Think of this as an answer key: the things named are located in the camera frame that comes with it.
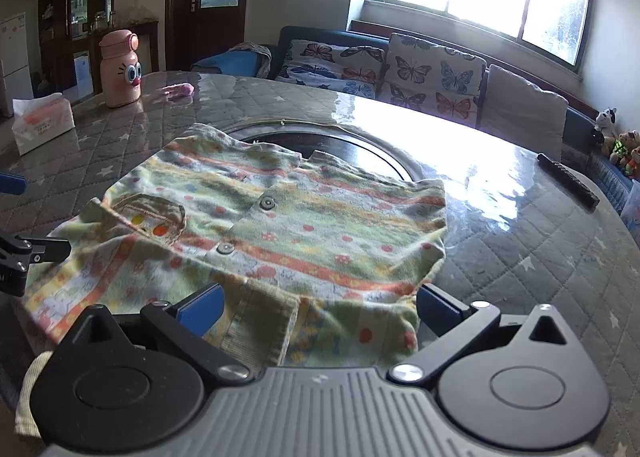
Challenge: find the colourful patterned child shirt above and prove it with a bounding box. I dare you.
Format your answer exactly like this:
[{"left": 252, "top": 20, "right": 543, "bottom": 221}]
[{"left": 15, "top": 124, "right": 447, "bottom": 437}]

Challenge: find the white tissue box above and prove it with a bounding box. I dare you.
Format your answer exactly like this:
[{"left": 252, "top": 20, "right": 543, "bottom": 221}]
[{"left": 12, "top": 93, "right": 75, "bottom": 156}]

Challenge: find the white refrigerator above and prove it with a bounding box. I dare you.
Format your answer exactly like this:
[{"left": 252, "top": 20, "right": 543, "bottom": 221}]
[{"left": 0, "top": 13, "right": 34, "bottom": 119}]

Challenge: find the pink cartoon water bottle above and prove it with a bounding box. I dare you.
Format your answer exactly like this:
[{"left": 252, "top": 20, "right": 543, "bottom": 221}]
[{"left": 99, "top": 30, "right": 142, "bottom": 108}]

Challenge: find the small pink wrapper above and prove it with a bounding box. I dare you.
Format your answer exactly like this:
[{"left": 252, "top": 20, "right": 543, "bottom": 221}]
[{"left": 160, "top": 83, "right": 194, "bottom": 99}]

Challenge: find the dark wooden display cabinet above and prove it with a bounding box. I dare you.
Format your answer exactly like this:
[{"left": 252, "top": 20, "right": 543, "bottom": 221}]
[{"left": 38, "top": 0, "right": 160, "bottom": 102}]

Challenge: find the black remote control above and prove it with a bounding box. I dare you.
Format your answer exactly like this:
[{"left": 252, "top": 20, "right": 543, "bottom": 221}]
[{"left": 537, "top": 152, "right": 600, "bottom": 211}]

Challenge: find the orange plush toy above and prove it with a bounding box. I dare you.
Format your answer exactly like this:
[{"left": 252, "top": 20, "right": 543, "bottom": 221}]
[{"left": 624, "top": 145, "right": 640, "bottom": 180}]

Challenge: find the blue sofa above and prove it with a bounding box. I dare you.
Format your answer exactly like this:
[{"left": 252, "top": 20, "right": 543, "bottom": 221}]
[{"left": 191, "top": 26, "right": 639, "bottom": 211}]

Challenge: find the green brown plush toy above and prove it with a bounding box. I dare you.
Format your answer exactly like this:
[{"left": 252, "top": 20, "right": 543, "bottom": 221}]
[{"left": 601, "top": 131, "right": 639, "bottom": 166}]

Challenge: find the blue folded cloth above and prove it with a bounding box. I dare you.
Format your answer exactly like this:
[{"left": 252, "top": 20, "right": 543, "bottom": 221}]
[{"left": 191, "top": 42, "right": 272, "bottom": 79}]

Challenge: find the black white plush toy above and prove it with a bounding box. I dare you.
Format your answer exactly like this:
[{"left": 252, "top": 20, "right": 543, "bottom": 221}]
[{"left": 594, "top": 107, "right": 617, "bottom": 143}]

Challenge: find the plain white cushion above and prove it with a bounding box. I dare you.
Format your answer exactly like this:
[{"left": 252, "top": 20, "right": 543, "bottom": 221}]
[{"left": 478, "top": 65, "right": 568, "bottom": 160}]

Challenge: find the black round induction cooktop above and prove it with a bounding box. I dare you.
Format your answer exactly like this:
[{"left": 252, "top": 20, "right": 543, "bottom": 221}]
[{"left": 226, "top": 119, "right": 425, "bottom": 182}]

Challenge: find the butterfly print cushion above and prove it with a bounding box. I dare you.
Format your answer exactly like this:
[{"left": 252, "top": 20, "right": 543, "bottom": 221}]
[
  {"left": 378, "top": 33, "right": 487, "bottom": 128},
  {"left": 276, "top": 40, "right": 385, "bottom": 99}
]

